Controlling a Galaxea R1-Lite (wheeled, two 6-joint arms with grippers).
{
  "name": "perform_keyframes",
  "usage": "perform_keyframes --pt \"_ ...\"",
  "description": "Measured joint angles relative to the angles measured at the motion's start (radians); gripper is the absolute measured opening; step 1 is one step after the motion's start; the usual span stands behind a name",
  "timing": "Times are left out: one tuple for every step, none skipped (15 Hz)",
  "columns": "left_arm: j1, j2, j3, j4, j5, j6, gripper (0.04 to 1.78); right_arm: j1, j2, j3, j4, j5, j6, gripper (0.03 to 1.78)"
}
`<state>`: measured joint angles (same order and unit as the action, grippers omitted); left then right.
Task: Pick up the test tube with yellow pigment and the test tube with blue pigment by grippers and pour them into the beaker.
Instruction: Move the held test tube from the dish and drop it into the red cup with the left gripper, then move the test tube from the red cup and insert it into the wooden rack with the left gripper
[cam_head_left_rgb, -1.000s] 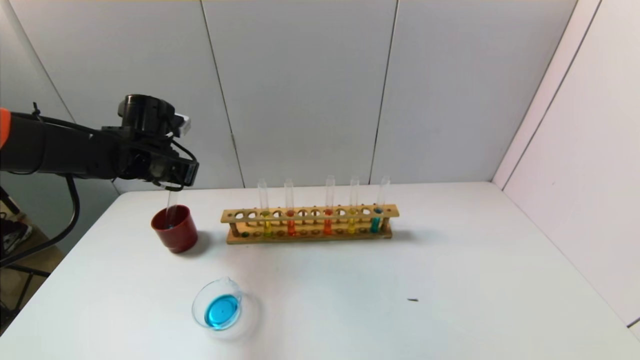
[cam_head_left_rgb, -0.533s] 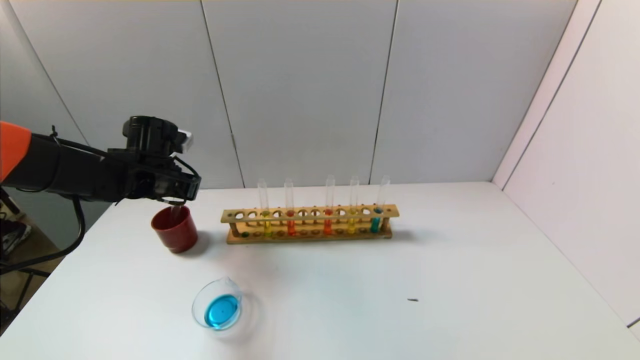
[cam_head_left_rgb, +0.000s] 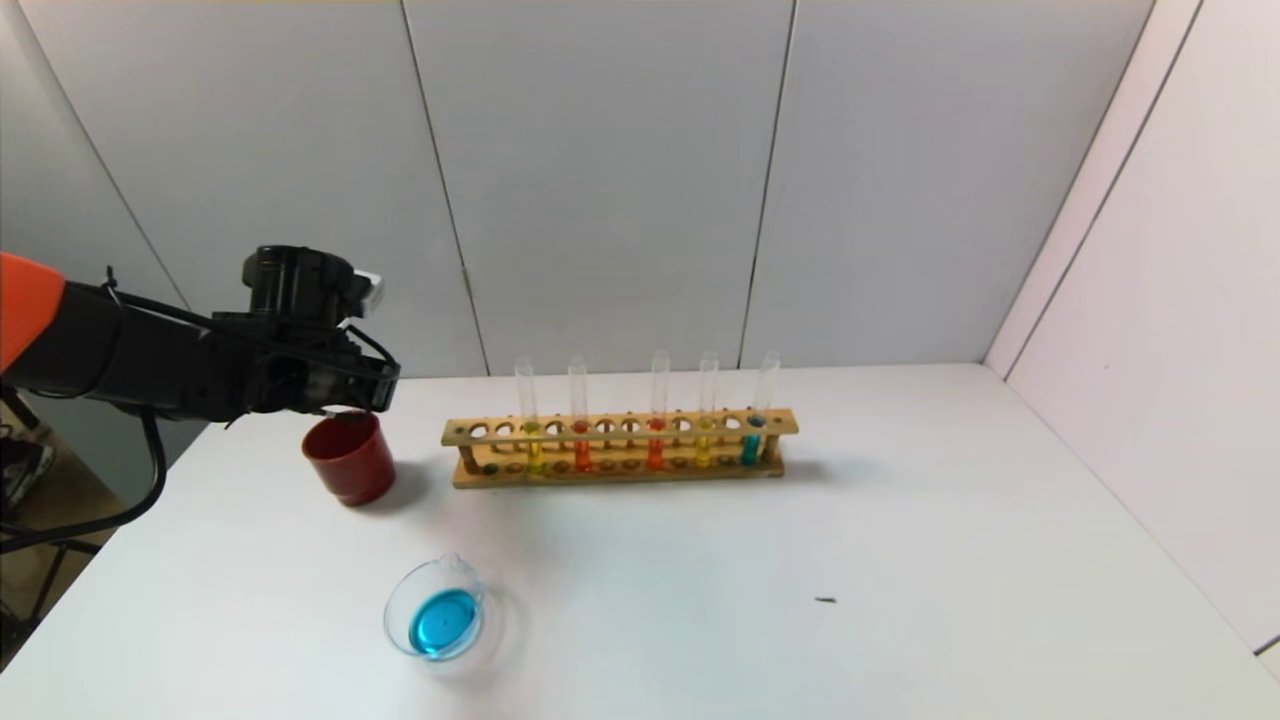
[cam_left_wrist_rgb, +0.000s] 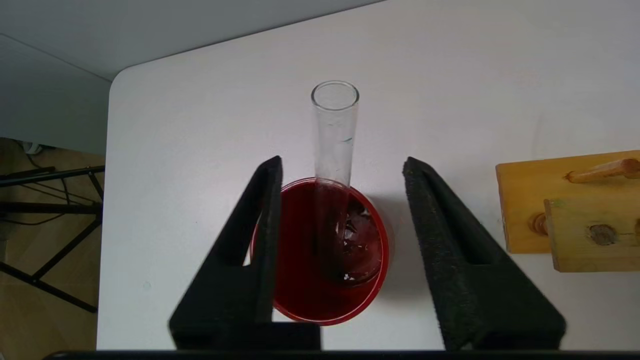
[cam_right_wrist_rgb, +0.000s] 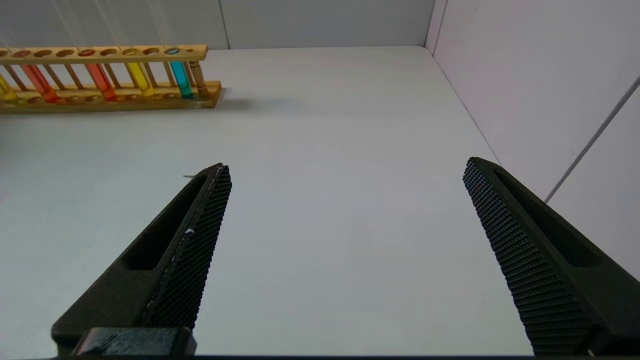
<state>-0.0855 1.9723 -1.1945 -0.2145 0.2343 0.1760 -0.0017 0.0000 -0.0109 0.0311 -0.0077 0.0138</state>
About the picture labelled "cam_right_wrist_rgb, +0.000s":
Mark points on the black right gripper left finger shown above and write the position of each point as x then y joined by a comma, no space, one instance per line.
190,260

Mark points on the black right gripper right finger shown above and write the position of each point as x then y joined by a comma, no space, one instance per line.
540,270

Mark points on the yellow pigment glass test tube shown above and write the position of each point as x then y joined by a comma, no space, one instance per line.
6,92
141,80

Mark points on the wooden test tube rack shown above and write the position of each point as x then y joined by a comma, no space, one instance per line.
125,102

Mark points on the blue pigment glass test tube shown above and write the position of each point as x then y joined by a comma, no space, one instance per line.
181,80

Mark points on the orange pigment glass test tube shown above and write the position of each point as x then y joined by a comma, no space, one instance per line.
40,85
102,82

